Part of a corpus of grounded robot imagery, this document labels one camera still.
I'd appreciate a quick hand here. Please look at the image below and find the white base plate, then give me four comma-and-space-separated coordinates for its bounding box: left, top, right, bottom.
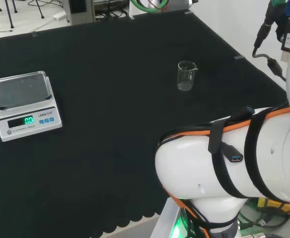
149, 197, 183, 238

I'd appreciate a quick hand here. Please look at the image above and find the black cable with ferrite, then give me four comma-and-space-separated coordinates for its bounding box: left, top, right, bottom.
252, 0, 288, 82

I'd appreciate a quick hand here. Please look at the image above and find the black bench cloth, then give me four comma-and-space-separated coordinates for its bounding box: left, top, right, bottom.
0, 11, 290, 238

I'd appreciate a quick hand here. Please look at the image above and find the black plug with white label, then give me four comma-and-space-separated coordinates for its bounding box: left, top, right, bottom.
280, 31, 290, 62

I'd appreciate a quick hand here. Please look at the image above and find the green looped cable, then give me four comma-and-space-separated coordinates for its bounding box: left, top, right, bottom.
131, 0, 171, 13

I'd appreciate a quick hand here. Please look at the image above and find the white electronic balance steel pan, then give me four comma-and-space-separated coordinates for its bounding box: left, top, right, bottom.
0, 71, 63, 142

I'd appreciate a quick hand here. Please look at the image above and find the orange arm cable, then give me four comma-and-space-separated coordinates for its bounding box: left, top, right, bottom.
159, 107, 290, 139

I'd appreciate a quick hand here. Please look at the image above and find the black USB extension socket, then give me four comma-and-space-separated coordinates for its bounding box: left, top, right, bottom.
221, 141, 245, 164

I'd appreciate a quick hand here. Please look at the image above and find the black tripod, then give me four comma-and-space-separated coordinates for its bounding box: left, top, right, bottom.
0, 0, 46, 28

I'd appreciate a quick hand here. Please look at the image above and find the clear glass beaker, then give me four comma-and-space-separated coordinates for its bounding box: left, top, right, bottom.
177, 60, 198, 92

